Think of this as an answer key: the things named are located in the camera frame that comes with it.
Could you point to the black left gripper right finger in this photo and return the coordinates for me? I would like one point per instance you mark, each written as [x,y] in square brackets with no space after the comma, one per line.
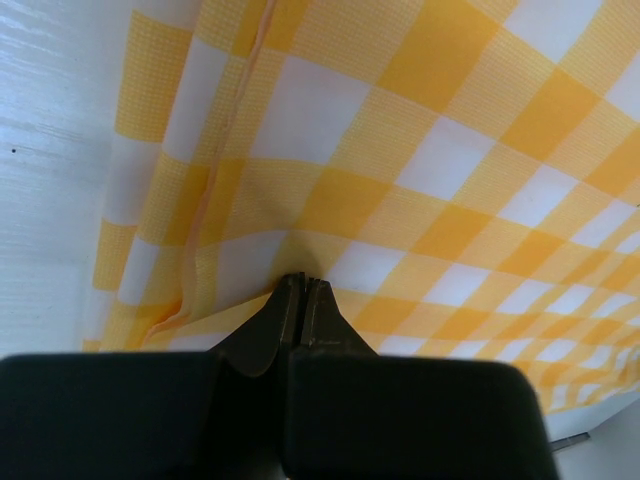
[351,413]

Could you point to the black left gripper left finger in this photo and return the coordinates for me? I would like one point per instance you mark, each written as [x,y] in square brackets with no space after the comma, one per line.
[212,414]

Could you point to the yellow white checkered cloth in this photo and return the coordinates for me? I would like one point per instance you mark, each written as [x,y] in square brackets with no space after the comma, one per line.
[464,173]

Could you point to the aluminium front rail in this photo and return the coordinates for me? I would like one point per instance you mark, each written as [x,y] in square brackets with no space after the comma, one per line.
[570,441]

